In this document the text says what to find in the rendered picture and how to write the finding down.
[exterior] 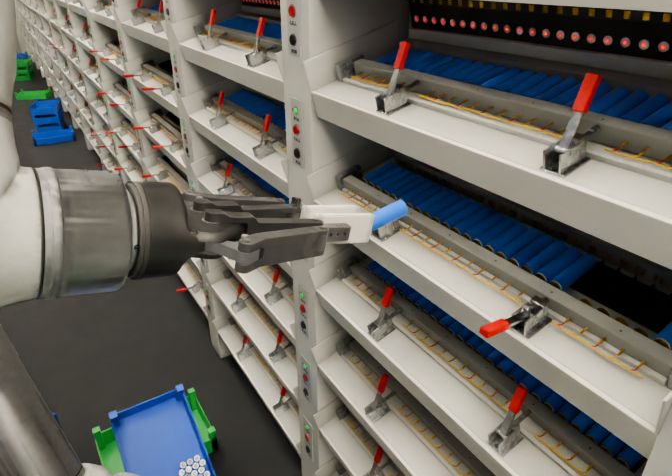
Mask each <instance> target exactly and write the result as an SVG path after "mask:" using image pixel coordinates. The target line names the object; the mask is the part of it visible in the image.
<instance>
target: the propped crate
mask: <svg viewBox="0 0 672 476"><path fill-rule="evenodd" d="M108 414H109V418H110V422H111V426H112V430H113V433H114V436H115V440H116V443H117V446H118V450H119V453H120V457H121V460H122V463H123V467H124V470H125V472H127V473H134V474H137V475H139V476H178V471H179V466H180V463H181V462H183V461H184V462H187V460H188V459H189V458H192V459H193V458H194V456H195V455H199V456H200V460H201V459H205V460H206V465H205V471H209V472H210V476H216V474H215V471H214V469H213V466H212V463H211V461H210V458H209V456H208V453H207V450H206V448H205V445H204V442H203V440H202V437H201V435H200V432H199V429H198V427H197V424H196V421H195V419H194V416H193V414H192V411H191V408H190V406H189V403H188V400H187V398H186V395H185V393H184V387H183V385H182V384H179V385H177V386H175V390H172V391H170V392H167V393H165V394H162V395H160V396H157V397H155V398H152V399H150V400H147V401H145V402H143V403H140V404H138V405H135V406H133V407H130V408H128V409H125V410H123V411H120V412H118V413H117V412H116V410H114V411H112V412H109V413H108Z"/></svg>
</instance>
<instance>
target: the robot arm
mask: <svg viewBox="0 0 672 476"><path fill-rule="evenodd" d="M16 69H17V28H16V11H15V0H0V307H3V306H6V305H9V304H13V303H17V302H21V301H27V300H33V299H40V298H44V299H53V298H56V297H60V296H70V295H80V294H90V293H100V292H110V291H116V290H118V289H120V288H121V287H122V285H123V284H124V283H125V281H126V279H127V277H129V278H130V279H131V280H137V279H148V278H159V277H170V276H173V275H175V274H176V273H178V272H179V270H180V269H181V268H182V266H183V264H184V263H185V262H186V261H187V260H188V259H190V258H192V257H193V258H203V259H218V258H220V257H222V256H224V257H226V258H229V259H231V260H234V261H235V267H234V270H235V271H236V272H237V273H241V274H247V273H249V272H251V271H253V270H255V269H257V268H259V267H262V266H268V265H273V264H279V263H284V262H290V261H295V260H301V259H306V258H312V257H317V256H322V255H324V251H325V246H326V244H341V243H361V242H369V238H370V234H371V230H372V225H373V221H374V217H375V216H374V214H372V213H358V212H359V208H360V207H359V206H357V205H303V206H302V209H300V207H301V202H302V199H301V198H298V197H292V200H291V204H285V200H284V199H282V198H267V197H252V196H236V195H221V194H208V193H202V192H196V191H192V190H186V191H183V196H182V194H181V192H180V191H179V189H178V188H177V187H176V186H175V185H174V184H172V183H169V182H151V181H128V182H127V183H126V184H124V182H123V180H122V179H121V177H120V176H119V175H117V174H116V173H114V172H113V171H112V170H109V171H95V170H87V169H83V170H75V169H53V168H51V167H41V168H30V167H21V166H20V161H19V156H18V152H17V147H16V143H15V137H14V131H13V121H12V101H13V88H14V82H15V78H16ZM0 476H139V475H137V474H134V473H127V472H120V473H117V474H114V475H113V474H111V473H110V472H109V471H108V470H107V468H106V467H104V466H100V465H95V464H90V463H81V461H80V460H79V458H78V456H77V455H76V453H75V451H74V450H73V448H72V446H71V445H70V443H69V441H68V440H67V438H66V436H65V434H64V433H63V431H62V429H61V428H60V426H59V424H58V423H57V421H56V419H55V418H54V416H53V414H52V413H51V411H50V409H49V407H48V406H47V404H46V402H45V401H44V399H43V397H42V396H41V394H40V392H39V391H38V389H37V387H36V386H35V384H34V382H33V380H32V379H31V377H30V375H29V374H28V372H27V370H26V369H25V367H24V365H23V364H22V362H21V360H20V359H19V357H18V354H17V352H16V350H15V349H14V347H13V345H12V343H11V342H10V340H9V338H8V337H7V335H6V333H5V332H4V330H3V328H2V327H1V325H0Z"/></svg>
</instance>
